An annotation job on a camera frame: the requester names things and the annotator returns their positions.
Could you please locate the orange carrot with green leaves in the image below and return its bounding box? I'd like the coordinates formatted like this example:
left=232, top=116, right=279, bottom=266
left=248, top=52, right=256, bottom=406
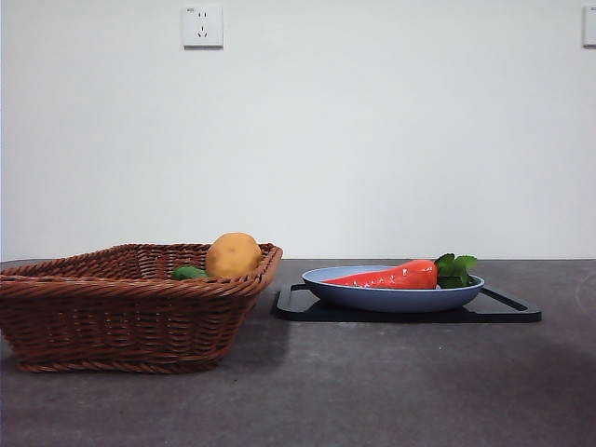
left=322, top=253, right=480, bottom=291

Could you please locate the blue round plate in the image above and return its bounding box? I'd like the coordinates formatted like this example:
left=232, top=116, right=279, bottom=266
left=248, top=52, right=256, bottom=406
left=301, top=265, right=485, bottom=313

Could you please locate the yellow-brown potato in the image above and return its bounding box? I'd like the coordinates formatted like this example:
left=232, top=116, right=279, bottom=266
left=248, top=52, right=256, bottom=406
left=205, top=232, right=264, bottom=279

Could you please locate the green cucumber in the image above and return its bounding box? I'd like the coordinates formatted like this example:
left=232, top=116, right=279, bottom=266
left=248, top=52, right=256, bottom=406
left=170, top=265, right=210, bottom=280

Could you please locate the brown woven wicker basket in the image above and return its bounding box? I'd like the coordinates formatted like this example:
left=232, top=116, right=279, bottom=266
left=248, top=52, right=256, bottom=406
left=0, top=241, right=284, bottom=375

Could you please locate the black flat tray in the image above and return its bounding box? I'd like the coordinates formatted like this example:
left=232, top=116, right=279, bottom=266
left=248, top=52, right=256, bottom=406
left=275, top=283, right=544, bottom=323

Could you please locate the white wall socket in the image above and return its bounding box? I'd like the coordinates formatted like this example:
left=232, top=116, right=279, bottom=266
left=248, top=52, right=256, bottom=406
left=582, top=5, right=596, bottom=48
left=182, top=4, right=224, bottom=50

